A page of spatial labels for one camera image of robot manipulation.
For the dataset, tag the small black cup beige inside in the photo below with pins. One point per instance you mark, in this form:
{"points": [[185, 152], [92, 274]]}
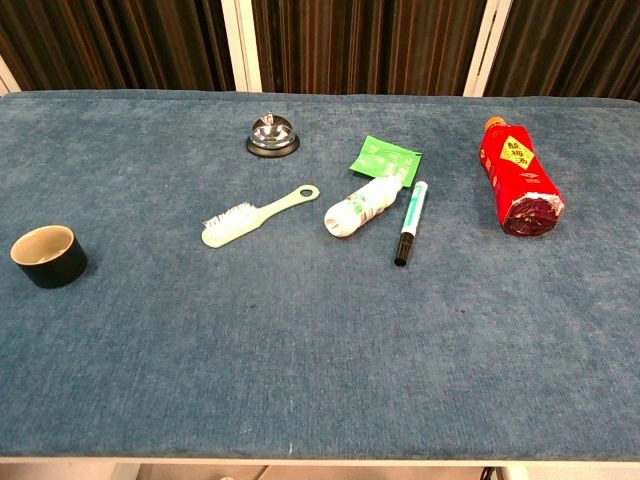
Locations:
{"points": [[54, 270]]}

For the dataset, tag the white plastic bottle green label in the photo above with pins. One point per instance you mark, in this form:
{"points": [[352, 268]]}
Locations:
{"points": [[360, 206]]}

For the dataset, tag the pale green scrubbing brush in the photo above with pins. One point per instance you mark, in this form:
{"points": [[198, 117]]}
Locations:
{"points": [[250, 218]]}

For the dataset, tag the green white marker black cap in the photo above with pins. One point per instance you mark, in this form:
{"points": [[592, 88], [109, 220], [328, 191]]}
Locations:
{"points": [[413, 220]]}

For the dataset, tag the blue velvet table cloth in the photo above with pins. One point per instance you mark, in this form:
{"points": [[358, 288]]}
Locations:
{"points": [[300, 340]]}

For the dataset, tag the green foil sachet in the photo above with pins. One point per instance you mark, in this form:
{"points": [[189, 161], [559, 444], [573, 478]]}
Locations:
{"points": [[385, 159]]}

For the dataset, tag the silver desk call bell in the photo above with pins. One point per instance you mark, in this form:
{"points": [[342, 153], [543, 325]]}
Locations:
{"points": [[272, 134]]}

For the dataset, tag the dark striped curtain panel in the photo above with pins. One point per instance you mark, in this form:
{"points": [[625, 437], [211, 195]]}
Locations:
{"points": [[115, 42], [567, 47], [367, 45]]}

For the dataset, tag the red labelled drink bottle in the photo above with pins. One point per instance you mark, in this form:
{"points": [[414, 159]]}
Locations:
{"points": [[520, 175]]}

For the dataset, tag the white screen frame post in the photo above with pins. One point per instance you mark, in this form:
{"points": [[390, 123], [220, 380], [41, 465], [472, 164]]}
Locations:
{"points": [[242, 45], [486, 47], [7, 80]]}

